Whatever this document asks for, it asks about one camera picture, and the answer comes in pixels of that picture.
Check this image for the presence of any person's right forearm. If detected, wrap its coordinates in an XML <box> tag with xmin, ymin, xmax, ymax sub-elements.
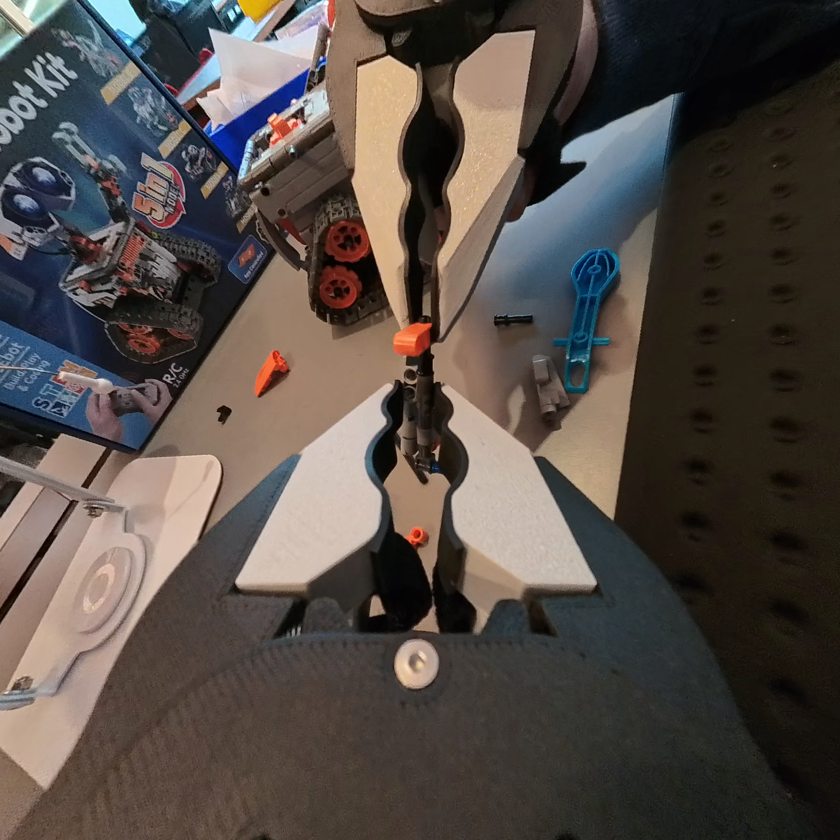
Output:
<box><xmin>577</xmin><ymin>0</ymin><xmax>840</xmax><ymax>142</ymax></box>

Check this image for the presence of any person's right hand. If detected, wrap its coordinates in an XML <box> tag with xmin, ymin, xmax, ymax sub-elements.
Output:
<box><xmin>554</xmin><ymin>0</ymin><xmax>602</xmax><ymax>129</ymax></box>

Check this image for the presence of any black dimpled mat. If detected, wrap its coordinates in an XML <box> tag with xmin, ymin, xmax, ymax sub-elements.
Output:
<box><xmin>613</xmin><ymin>66</ymin><xmax>840</xmax><ymax>840</ymax></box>

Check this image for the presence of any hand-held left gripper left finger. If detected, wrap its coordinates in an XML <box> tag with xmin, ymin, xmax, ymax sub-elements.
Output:
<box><xmin>234</xmin><ymin>379</ymin><xmax>434</xmax><ymax>635</ymax></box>

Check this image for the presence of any grey cylinder axle assembly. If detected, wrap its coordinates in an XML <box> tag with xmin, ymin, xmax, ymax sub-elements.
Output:
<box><xmin>413</xmin><ymin>351</ymin><xmax>444</xmax><ymax>488</ymax></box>

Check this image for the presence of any white stand base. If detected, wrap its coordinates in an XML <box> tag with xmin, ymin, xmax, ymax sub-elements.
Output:
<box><xmin>0</xmin><ymin>454</ymin><xmax>224</xmax><ymax>788</ymax></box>

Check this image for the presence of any white tipped rod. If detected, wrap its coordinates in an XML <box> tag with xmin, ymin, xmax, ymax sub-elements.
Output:
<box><xmin>0</xmin><ymin>366</ymin><xmax>114</xmax><ymax>396</ymax></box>

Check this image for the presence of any blue bin with white paper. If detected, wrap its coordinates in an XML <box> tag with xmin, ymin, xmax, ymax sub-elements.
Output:
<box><xmin>196</xmin><ymin>29</ymin><xmax>317</xmax><ymax>173</ymax></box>

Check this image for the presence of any teal separator tool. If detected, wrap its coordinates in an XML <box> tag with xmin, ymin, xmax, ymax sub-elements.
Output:
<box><xmin>553</xmin><ymin>248</ymin><xmax>621</xmax><ymax>395</ymax></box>

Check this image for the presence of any tracked toy robot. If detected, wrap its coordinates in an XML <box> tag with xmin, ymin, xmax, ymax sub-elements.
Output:
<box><xmin>238</xmin><ymin>26</ymin><xmax>395</xmax><ymax>326</ymax></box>

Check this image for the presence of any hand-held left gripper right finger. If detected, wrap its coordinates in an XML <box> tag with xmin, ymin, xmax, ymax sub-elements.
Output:
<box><xmin>433</xmin><ymin>382</ymin><xmax>599</xmax><ymax>635</ymax></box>

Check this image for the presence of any orange angled axle connector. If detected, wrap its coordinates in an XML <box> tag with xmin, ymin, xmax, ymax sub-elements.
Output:
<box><xmin>392</xmin><ymin>322</ymin><xmax>434</xmax><ymax>357</ymax></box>

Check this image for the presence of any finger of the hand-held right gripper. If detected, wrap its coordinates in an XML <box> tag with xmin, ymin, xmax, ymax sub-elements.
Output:
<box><xmin>353</xmin><ymin>58</ymin><xmax>429</xmax><ymax>329</ymax></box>
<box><xmin>430</xmin><ymin>29</ymin><xmax>536</xmax><ymax>343</ymax></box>

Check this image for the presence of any orange wedge brick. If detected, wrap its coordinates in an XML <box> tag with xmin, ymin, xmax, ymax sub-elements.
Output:
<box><xmin>255</xmin><ymin>350</ymin><xmax>291</xmax><ymax>398</ymax></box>

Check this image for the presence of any light grey long block piece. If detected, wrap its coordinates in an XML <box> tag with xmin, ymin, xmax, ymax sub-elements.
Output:
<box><xmin>532</xmin><ymin>354</ymin><xmax>571</xmax><ymax>417</ymax></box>

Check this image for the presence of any robot kit box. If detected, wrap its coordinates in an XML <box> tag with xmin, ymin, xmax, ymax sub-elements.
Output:
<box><xmin>0</xmin><ymin>0</ymin><xmax>275</xmax><ymax>454</ymax></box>

